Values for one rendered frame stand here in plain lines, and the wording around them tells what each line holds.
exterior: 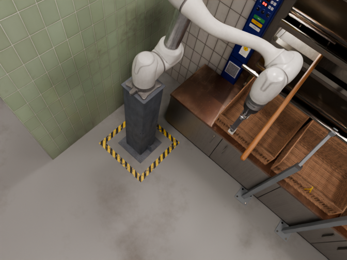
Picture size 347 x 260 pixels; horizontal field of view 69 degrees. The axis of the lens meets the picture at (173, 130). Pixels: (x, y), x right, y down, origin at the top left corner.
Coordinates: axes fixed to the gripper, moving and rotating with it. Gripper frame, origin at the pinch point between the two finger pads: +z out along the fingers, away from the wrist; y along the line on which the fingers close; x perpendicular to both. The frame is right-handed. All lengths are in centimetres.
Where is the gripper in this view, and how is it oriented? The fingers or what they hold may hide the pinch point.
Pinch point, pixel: (238, 123)
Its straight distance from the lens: 135.6
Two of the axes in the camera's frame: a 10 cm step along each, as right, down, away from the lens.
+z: -1.1, 4.4, 8.9
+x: 7.2, 6.5, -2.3
